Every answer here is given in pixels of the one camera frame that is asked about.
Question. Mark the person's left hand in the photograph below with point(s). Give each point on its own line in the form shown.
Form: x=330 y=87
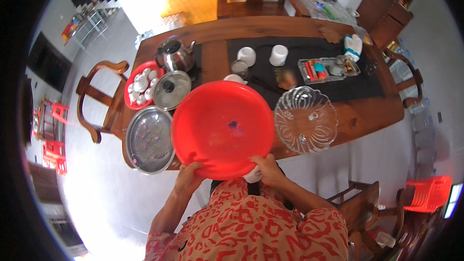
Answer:
x=188 y=177

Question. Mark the person's right hand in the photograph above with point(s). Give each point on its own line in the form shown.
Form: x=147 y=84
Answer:
x=269 y=169

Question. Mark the person's right fingers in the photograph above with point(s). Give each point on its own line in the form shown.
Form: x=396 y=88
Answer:
x=258 y=159

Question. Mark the small white cup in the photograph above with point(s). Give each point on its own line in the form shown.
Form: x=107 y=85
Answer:
x=252 y=176

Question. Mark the large red plastic basin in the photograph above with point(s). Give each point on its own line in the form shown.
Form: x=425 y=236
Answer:
x=222 y=128

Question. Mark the clear glass footed bowl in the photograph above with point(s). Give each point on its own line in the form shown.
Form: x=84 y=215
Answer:
x=306 y=119

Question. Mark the person's body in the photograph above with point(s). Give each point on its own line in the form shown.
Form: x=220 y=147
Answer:
x=250 y=224

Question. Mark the brown round object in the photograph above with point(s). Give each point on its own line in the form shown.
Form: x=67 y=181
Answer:
x=286 y=78

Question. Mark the small glass jar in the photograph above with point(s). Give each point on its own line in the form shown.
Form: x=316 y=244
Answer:
x=239 y=69

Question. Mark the white mug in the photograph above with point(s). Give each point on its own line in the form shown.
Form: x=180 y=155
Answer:
x=247 y=56

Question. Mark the white plastic cup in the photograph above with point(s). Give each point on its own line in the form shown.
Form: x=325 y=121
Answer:
x=278 y=55

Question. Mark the wooden dining table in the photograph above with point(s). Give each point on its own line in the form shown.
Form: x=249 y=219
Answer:
x=355 y=116

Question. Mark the clear glass rectangular tray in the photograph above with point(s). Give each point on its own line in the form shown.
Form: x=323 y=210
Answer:
x=319 y=69

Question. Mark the wooden side table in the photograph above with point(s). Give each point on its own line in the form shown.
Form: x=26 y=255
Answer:
x=357 y=206

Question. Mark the round steel tray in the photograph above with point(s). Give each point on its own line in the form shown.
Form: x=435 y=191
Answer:
x=149 y=140

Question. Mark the steel pot lid black knob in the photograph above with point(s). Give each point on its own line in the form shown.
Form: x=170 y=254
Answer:
x=171 y=90

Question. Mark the black table mat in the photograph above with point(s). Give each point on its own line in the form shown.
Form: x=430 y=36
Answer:
x=348 y=79

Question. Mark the small jar with lid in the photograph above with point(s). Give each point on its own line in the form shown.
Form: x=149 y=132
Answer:
x=338 y=66

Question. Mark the steel electric kettle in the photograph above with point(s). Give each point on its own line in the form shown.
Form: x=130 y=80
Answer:
x=175 y=55

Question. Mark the red tray of white teacups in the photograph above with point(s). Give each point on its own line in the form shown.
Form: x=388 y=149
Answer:
x=140 y=86

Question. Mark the white tissue packet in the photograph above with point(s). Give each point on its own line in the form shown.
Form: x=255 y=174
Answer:
x=352 y=47

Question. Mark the wooden armchair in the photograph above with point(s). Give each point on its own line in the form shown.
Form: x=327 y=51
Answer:
x=408 y=79
x=100 y=98

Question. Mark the side table with bottles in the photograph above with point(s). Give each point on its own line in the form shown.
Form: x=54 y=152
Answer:
x=319 y=2

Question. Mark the red plastic chair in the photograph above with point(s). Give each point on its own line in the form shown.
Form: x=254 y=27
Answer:
x=427 y=194

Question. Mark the wooden cabinet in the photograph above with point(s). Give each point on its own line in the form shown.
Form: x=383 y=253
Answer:
x=393 y=11

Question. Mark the stack of red plastic stools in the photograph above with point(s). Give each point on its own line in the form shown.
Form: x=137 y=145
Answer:
x=54 y=141

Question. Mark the white metal rack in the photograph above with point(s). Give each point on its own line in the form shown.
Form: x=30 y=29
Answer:
x=89 y=20

